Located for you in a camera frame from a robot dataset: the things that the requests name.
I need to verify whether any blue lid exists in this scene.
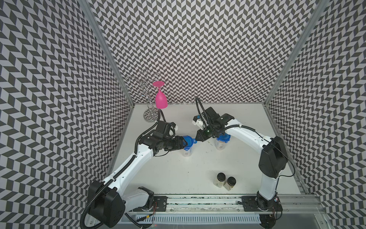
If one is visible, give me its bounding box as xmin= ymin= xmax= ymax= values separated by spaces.
xmin=183 ymin=135 xmax=197 ymax=151
xmin=216 ymin=133 xmax=231 ymax=143

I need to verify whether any clear container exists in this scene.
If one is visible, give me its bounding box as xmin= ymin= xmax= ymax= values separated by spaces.
xmin=182 ymin=148 xmax=193 ymax=157
xmin=214 ymin=141 xmax=228 ymax=151

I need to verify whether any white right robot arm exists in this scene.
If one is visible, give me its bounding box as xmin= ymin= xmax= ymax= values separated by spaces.
xmin=193 ymin=107 xmax=288 ymax=211

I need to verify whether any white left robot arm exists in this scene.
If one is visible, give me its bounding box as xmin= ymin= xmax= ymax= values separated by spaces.
xmin=80 ymin=121 xmax=187 ymax=229

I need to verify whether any pink plastic wine glass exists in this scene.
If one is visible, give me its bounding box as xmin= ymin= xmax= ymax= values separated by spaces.
xmin=153 ymin=81 xmax=168 ymax=109

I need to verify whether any black cap jar left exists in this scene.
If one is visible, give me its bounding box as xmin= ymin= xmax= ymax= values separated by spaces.
xmin=213 ymin=172 xmax=226 ymax=188

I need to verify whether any black cap jar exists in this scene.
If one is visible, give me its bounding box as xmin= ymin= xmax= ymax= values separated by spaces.
xmin=224 ymin=177 xmax=236 ymax=191
xmin=213 ymin=172 xmax=226 ymax=188

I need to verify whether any black cap jar right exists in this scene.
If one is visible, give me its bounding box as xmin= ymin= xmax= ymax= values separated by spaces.
xmin=224 ymin=177 xmax=236 ymax=191

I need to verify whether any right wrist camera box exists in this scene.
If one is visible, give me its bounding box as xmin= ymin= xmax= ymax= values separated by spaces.
xmin=192 ymin=115 xmax=206 ymax=129

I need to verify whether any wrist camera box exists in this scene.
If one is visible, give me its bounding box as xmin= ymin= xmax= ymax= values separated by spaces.
xmin=192 ymin=115 xmax=206 ymax=129
xmin=170 ymin=122 xmax=178 ymax=131

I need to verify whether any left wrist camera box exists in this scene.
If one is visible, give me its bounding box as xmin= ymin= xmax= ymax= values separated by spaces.
xmin=170 ymin=122 xmax=178 ymax=131

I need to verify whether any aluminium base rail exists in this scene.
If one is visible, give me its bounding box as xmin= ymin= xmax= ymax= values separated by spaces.
xmin=117 ymin=194 xmax=325 ymax=228

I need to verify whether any aluminium left corner post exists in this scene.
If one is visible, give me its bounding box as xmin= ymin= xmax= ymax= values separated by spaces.
xmin=78 ymin=0 xmax=134 ymax=107

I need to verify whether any aluminium corner post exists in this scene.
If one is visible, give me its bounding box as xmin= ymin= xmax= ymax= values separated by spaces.
xmin=264 ymin=1 xmax=330 ymax=106
xmin=78 ymin=0 xmax=134 ymax=107

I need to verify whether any aluminium right corner post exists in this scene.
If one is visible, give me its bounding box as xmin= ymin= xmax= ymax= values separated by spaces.
xmin=264 ymin=1 xmax=330 ymax=106

